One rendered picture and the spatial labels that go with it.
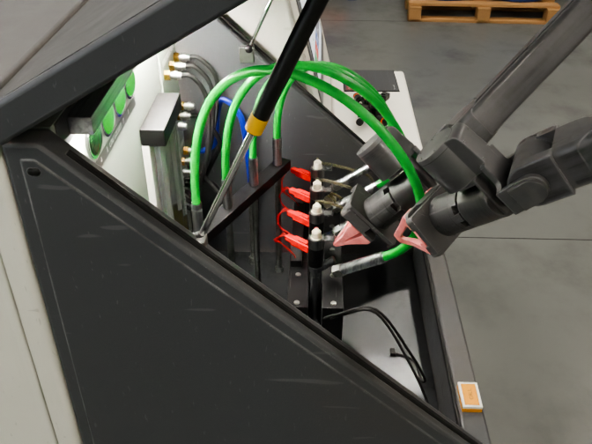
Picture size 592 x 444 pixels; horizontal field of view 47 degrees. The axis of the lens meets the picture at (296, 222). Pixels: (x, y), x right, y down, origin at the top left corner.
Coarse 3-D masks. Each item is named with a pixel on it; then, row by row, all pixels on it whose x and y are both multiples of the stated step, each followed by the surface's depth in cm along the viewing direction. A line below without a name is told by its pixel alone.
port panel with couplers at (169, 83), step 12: (168, 48) 124; (168, 60) 124; (180, 60) 128; (168, 72) 121; (180, 72) 121; (168, 84) 125; (192, 108) 134; (180, 120) 131; (180, 132) 136; (180, 144) 136
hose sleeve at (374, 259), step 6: (378, 252) 102; (360, 258) 104; (366, 258) 103; (372, 258) 102; (378, 258) 101; (342, 264) 106; (348, 264) 105; (354, 264) 104; (360, 264) 103; (366, 264) 103; (372, 264) 102; (378, 264) 102; (342, 270) 105; (348, 270) 105; (354, 270) 105
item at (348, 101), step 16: (224, 80) 97; (304, 80) 91; (320, 80) 91; (208, 96) 99; (336, 96) 90; (208, 112) 101; (368, 112) 90; (384, 128) 90; (192, 144) 105; (192, 160) 107; (400, 160) 91; (192, 176) 109; (416, 176) 92; (192, 192) 111; (416, 192) 93; (192, 208) 112; (384, 256) 101
